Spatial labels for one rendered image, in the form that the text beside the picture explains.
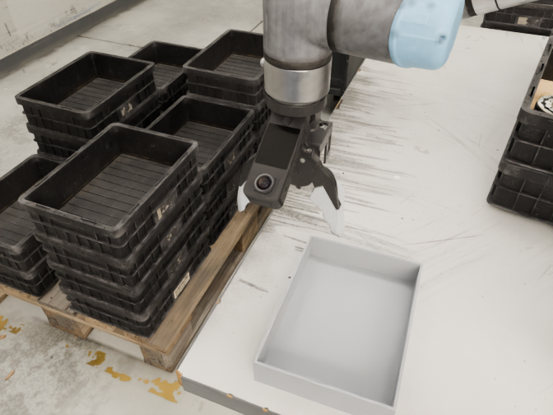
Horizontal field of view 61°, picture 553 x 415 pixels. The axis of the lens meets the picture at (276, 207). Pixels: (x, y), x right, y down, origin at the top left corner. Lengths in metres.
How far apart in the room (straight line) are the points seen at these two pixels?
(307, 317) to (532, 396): 0.34
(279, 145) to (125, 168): 1.01
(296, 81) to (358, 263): 0.44
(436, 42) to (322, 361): 0.49
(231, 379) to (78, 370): 0.98
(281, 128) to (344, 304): 0.37
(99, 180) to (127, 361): 0.57
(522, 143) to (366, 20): 0.59
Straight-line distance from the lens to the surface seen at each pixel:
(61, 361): 1.71
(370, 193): 1.04
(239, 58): 2.13
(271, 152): 0.55
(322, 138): 0.60
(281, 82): 0.52
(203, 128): 1.86
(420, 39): 0.46
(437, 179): 1.12
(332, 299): 0.82
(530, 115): 0.95
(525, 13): 2.73
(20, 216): 1.82
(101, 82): 2.04
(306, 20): 0.49
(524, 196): 1.05
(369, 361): 0.77
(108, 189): 1.44
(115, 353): 1.67
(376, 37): 0.47
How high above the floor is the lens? 1.35
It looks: 42 degrees down
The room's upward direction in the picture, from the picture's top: straight up
